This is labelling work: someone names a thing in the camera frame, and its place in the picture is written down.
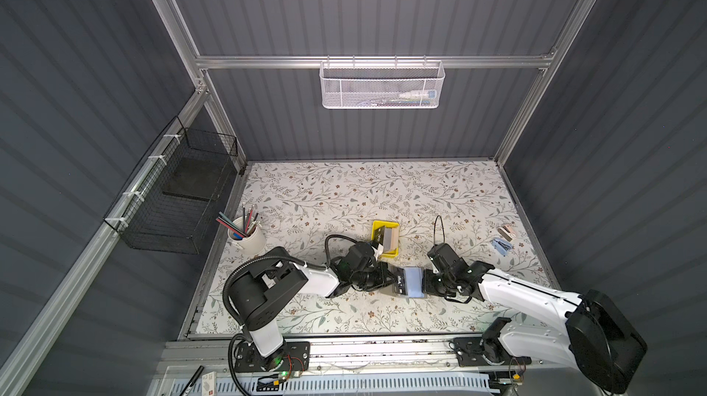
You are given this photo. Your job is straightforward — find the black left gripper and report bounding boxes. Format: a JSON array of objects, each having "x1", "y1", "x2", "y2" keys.
[{"x1": 350, "y1": 262, "x2": 400, "y2": 291}]

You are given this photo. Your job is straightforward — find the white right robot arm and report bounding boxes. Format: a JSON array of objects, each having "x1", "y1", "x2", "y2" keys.
[{"x1": 423, "y1": 243, "x2": 647, "y2": 394}]

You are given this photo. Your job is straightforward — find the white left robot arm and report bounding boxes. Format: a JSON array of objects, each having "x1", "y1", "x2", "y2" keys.
[{"x1": 222, "y1": 234, "x2": 396, "y2": 364}]

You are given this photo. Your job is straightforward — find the yellow plastic tray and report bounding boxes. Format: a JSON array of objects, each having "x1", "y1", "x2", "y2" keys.
[{"x1": 371, "y1": 220, "x2": 401, "y2": 260}]

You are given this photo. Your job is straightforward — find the blue small clip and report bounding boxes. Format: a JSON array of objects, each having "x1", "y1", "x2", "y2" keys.
[{"x1": 491, "y1": 238, "x2": 514, "y2": 257}]

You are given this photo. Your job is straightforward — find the pink white small clip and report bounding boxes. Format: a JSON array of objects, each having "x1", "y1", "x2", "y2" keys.
[{"x1": 497, "y1": 226, "x2": 517, "y2": 241}]

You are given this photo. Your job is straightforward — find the white pen cup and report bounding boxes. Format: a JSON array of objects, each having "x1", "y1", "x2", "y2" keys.
[{"x1": 226, "y1": 221, "x2": 266, "y2": 256}]

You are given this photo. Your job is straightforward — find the coloured pens in cup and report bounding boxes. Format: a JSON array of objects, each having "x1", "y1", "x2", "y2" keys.
[{"x1": 215, "y1": 204, "x2": 260, "y2": 241}]

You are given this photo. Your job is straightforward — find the white tube in basket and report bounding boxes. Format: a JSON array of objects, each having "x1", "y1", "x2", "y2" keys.
[{"x1": 397, "y1": 90, "x2": 438, "y2": 104}]

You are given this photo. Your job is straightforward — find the black corrugated left cable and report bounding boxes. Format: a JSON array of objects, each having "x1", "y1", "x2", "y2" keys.
[{"x1": 222, "y1": 234, "x2": 360, "y2": 396}]

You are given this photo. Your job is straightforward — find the white wire mesh basket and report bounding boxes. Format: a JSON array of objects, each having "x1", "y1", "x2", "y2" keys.
[{"x1": 319, "y1": 59, "x2": 446, "y2": 110}]

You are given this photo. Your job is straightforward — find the white slotted cable duct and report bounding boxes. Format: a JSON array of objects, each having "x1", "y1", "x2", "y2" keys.
[{"x1": 168, "y1": 372, "x2": 493, "y2": 396}]

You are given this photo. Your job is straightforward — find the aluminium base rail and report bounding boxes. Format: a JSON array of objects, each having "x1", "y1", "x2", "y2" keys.
[{"x1": 159, "y1": 333, "x2": 592, "y2": 375}]

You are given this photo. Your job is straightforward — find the black wire basket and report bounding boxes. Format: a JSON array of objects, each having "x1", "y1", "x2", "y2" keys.
[{"x1": 104, "y1": 120, "x2": 239, "y2": 255}]

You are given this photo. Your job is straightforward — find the aluminium frame post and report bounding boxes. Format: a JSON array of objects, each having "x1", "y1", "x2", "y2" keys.
[{"x1": 151, "y1": 0, "x2": 248, "y2": 171}]

